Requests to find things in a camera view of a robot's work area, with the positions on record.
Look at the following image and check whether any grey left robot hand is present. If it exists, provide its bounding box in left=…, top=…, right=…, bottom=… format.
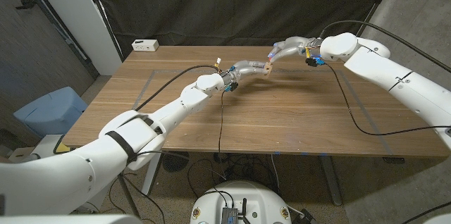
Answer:
left=222, top=60, right=271, bottom=89

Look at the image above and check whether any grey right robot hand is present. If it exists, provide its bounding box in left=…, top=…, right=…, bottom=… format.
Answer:
left=266, top=35, right=323, bottom=65

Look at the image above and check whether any black backdrop curtain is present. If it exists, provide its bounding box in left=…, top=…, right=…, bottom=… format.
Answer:
left=86, top=0, right=401, bottom=59

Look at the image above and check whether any black backdrop stand pole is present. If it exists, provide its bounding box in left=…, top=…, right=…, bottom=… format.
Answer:
left=350, top=0, right=401, bottom=47
left=81, top=0, right=125, bottom=63

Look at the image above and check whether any white power strip box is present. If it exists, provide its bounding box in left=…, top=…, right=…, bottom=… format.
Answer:
left=131, top=39, right=160, bottom=53

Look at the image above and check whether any black floor fan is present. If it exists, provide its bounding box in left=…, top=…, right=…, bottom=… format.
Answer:
left=161, top=151, right=190, bottom=173

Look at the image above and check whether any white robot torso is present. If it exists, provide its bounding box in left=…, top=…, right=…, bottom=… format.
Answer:
left=190, top=180, right=292, bottom=224

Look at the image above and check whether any grey table leg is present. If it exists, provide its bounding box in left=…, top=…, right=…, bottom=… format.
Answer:
left=319, top=155, right=343, bottom=206

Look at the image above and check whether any white table leg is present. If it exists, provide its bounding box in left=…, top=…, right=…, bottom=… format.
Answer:
left=140, top=151, right=163, bottom=197

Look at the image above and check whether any grey ribbed torso module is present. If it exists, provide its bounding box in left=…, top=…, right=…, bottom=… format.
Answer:
left=221, top=206, right=240, bottom=224

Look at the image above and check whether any white pillar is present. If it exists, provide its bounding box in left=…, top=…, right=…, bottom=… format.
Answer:
left=26, top=0, right=123, bottom=76

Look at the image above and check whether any blue plastic bin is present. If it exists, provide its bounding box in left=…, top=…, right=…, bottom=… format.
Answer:
left=13, top=86, right=89, bottom=139

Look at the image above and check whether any dark grey door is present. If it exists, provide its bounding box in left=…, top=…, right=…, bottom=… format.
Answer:
left=0, top=0, right=101, bottom=116

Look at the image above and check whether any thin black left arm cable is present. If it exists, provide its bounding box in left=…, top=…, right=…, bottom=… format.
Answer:
left=135, top=89, right=226, bottom=182

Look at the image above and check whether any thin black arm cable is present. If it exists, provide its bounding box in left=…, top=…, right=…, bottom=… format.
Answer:
left=135, top=89, right=226, bottom=182
left=323, top=62, right=451, bottom=137

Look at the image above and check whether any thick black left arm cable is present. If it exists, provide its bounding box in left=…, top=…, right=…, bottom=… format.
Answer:
left=135, top=64, right=221, bottom=112

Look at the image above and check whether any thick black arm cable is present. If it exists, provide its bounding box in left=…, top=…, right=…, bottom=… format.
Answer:
left=135, top=64, right=221, bottom=112
left=319, top=20, right=451, bottom=74

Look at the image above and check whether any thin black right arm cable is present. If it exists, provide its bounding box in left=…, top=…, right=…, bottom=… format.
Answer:
left=323, top=62, right=451, bottom=137

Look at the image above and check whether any black floor cable bundle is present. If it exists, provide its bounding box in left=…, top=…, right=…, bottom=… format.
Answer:
left=186, top=151, right=283, bottom=200

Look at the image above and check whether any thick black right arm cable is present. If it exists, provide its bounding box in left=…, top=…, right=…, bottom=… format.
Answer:
left=319, top=20, right=451, bottom=74

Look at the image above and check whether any black door handle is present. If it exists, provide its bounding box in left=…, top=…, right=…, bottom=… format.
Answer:
left=15, top=0, right=38, bottom=11

